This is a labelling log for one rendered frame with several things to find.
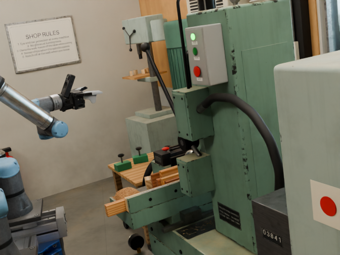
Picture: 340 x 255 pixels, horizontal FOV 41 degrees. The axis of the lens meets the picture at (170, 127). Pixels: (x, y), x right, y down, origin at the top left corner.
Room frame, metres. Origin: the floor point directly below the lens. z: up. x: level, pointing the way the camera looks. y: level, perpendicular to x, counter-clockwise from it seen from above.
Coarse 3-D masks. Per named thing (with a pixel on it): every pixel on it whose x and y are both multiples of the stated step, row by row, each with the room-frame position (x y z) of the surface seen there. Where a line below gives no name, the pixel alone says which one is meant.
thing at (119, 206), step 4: (120, 200) 1.45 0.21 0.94; (124, 200) 1.45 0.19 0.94; (104, 204) 1.44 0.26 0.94; (108, 204) 1.43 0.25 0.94; (112, 204) 1.43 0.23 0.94; (116, 204) 1.44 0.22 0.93; (120, 204) 1.44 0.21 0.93; (124, 204) 1.45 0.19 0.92; (108, 208) 1.42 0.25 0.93; (112, 208) 1.43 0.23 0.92; (116, 208) 1.43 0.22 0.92; (120, 208) 1.44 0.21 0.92; (124, 208) 1.45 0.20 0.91; (108, 212) 1.42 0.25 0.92; (112, 212) 1.43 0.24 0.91; (116, 212) 1.43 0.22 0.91; (120, 212) 1.44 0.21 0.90; (108, 216) 1.42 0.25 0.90
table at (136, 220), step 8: (208, 192) 1.55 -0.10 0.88; (112, 200) 1.58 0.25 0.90; (176, 200) 1.49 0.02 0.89; (184, 200) 1.51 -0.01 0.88; (192, 200) 1.52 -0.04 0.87; (200, 200) 1.54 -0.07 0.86; (208, 200) 1.55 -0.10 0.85; (152, 208) 1.45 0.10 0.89; (160, 208) 1.47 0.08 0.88; (168, 208) 1.48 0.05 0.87; (176, 208) 1.49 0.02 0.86; (184, 208) 1.50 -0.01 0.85; (120, 216) 1.52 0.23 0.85; (128, 216) 1.44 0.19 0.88; (136, 216) 1.43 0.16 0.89; (144, 216) 1.44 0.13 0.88; (152, 216) 1.45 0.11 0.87; (160, 216) 1.46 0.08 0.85; (168, 216) 1.48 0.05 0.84; (128, 224) 1.46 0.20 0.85; (136, 224) 1.42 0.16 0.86; (144, 224) 1.44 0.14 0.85
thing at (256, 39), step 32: (288, 0) 1.29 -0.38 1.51; (224, 32) 1.22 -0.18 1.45; (256, 32) 1.24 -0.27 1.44; (288, 32) 1.29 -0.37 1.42; (256, 64) 1.23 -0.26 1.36; (256, 96) 1.22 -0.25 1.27; (224, 128) 1.27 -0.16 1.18; (256, 128) 1.22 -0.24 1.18; (224, 160) 1.30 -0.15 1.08; (256, 160) 1.21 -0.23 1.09; (224, 192) 1.32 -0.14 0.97; (256, 192) 1.21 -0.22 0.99; (224, 224) 1.34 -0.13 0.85
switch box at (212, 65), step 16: (192, 32) 1.25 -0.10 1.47; (208, 32) 1.21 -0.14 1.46; (192, 48) 1.26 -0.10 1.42; (208, 48) 1.21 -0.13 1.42; (192, 64) 1.27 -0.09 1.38; (208, 64) 1.20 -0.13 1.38; (224, 64) 1.22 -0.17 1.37; (192, 80) 1.28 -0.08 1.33; (208, 80) 1.21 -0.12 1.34; (224, 80) 1.22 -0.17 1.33
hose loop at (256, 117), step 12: (216, 96) 1.21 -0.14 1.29; (228, 96) 1.16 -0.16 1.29; (204, 108) 1.27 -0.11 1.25; (240, 108) 1.12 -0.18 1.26; (252, 108) 1.10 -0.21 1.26; (252, 120) 1.08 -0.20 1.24; (264, 132) 1.05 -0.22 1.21; (276, 144) 1.04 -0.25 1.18; (276, 156) 1.03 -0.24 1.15; (276, 168) 1.03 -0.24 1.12; (276, 180) 1.03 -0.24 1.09; (252, 216) 1.16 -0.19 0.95
